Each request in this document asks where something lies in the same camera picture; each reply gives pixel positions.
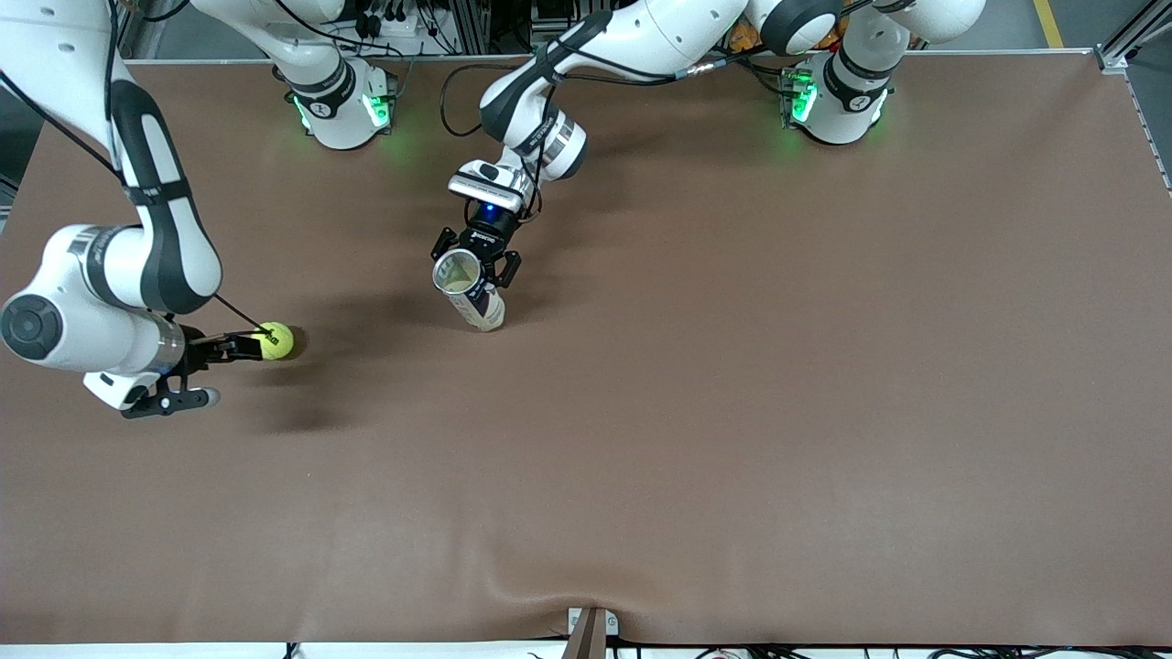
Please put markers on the tennis ball Wilson print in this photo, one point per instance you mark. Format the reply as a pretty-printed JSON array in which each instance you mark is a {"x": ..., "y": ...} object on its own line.
[{"x": 277, "y": 342}]

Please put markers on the metal table clamp bracket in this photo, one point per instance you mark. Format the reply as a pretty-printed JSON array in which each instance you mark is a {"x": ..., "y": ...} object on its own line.
[{"x": 591, "y": 636}]

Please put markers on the aluminium frame corner profile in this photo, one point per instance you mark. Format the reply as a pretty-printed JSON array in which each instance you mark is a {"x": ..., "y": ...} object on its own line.
[
  {"x": 66, "y": 75},
  {"x": 1110, "y": 60}
]

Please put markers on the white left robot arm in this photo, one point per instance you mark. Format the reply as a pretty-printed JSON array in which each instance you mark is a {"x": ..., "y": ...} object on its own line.
[{"x": 659, "y": 37}]

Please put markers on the white power strip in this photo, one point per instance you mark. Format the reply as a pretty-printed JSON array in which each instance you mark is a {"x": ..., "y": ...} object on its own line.
[{"x": 403, "y": 44}]

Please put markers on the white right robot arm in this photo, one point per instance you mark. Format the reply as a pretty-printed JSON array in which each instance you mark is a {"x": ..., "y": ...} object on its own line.
[{"x": 92, "y": 320}]

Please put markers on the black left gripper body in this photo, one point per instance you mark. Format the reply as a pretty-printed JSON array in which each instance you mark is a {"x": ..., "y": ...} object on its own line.
[{"x": 480, "y": 240}]

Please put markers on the clear tennis ball can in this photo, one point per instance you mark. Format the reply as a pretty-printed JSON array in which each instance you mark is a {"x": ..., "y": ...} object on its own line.
[{"x": 483, "y": 309}]

